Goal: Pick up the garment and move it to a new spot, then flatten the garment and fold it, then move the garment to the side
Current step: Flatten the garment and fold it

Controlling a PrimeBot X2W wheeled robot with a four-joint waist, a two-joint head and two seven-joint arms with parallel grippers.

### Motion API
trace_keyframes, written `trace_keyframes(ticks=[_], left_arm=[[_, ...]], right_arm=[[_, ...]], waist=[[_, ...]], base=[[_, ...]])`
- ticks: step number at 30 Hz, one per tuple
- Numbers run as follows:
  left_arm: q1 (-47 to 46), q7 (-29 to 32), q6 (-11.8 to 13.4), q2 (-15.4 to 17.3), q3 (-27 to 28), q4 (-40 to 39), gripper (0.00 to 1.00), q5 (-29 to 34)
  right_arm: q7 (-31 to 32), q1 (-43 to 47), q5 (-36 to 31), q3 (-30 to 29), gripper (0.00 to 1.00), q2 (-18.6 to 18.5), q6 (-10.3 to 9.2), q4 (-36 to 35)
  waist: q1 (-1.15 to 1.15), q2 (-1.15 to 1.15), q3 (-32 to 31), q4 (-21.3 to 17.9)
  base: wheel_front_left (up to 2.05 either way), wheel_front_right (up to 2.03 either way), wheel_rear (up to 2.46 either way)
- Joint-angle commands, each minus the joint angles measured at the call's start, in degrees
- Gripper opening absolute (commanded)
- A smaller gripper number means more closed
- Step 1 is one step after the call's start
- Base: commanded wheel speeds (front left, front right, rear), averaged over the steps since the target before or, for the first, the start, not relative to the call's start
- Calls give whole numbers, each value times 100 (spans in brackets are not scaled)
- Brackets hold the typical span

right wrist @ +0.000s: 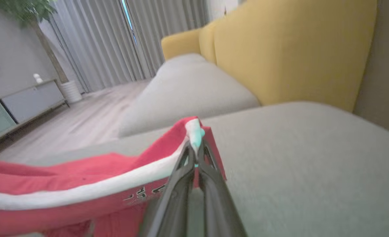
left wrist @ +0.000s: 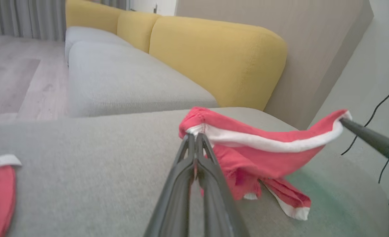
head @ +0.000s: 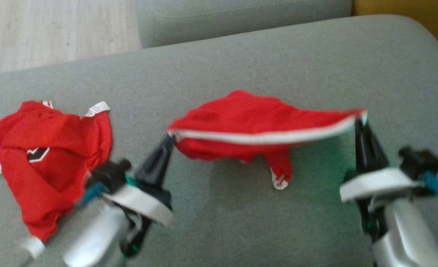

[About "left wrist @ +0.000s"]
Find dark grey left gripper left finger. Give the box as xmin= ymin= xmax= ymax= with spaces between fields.
xmin=143 ymin=133 xmax=196 ymax=237

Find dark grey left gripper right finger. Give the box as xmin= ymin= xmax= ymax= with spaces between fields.
xmin=196 ymin=133 xmax=251 ymax=237

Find red shorts with white trim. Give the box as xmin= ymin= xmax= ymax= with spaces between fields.
xmin=179 ymin=106 xmax=353 ymax=221

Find yellow sofa backrest cushion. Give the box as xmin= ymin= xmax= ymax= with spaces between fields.
xmin=65 ymin=0 xmax=125 ymax=35
xmin=117 ymin=11 xmax=162 ymax=54
xmin=148 ymin=16 xmax=288 ymax=111

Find grey pleated curtain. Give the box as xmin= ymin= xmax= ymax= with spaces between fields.
xmin=0 ymin=0 xmax=131 ymax=41

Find black cable with blue plug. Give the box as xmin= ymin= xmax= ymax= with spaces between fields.
xmin=341 ymin=74 xmax=389 ymax=156

